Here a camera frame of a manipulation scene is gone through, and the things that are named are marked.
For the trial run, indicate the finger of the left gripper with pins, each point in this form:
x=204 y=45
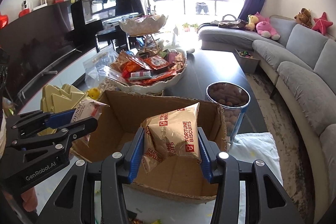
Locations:
x=63 y=136
x=36 y=121

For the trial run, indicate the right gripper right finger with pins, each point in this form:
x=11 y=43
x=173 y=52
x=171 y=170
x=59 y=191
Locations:
x=220 y=168

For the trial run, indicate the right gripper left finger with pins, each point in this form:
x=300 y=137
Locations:
x=118 y=169

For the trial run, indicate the white snack packet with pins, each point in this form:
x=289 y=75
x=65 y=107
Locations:
x=88 y=108

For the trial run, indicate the fortune biscuits packet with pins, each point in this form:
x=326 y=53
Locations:
x=174 y=133

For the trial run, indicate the left human hand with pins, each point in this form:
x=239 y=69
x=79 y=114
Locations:
x=30 y=200

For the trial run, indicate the gold lid candy jar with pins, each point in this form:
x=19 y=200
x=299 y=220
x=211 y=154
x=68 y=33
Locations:
x=56 y=100

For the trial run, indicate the pale blue table cloth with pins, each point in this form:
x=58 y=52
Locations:
x=148 y=208

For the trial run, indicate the brown cardboard box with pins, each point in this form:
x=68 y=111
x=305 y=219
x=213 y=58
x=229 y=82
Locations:
x=178 y=177

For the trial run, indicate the clear plastic zip bag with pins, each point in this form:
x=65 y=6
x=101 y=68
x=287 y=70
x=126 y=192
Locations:
x=97 y=67

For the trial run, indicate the black television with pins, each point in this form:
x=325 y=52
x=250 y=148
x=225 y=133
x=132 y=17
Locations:
x=39 y=42

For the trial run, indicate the red heart balloon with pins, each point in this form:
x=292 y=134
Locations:
x=4 y=19

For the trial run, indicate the grey storage bin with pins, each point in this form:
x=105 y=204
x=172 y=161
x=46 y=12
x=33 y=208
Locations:
x=247 y=61

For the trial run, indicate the black piano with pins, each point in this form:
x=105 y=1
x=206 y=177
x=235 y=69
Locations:
x=97 y=21

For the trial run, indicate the grey curved sofa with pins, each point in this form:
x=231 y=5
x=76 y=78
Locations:
x=301 y=66

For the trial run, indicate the white upper tier bowl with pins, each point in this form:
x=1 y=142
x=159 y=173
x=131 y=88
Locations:
x=143 y=25

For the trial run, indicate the pink plush toy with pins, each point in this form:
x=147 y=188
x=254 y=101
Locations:
x=265 y=29

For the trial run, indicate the handbag on sofa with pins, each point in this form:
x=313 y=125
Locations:
x=235 y=23

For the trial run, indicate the yellow plush toy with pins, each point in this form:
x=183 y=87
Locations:
x=252 y=21

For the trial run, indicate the brown plush toy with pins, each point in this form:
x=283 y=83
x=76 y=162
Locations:
x=304 y=18

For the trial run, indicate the red star pillow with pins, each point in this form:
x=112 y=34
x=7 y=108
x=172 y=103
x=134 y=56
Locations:
x=322 y=24

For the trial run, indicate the white security camera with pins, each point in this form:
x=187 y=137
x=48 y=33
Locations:
x=25 y=9

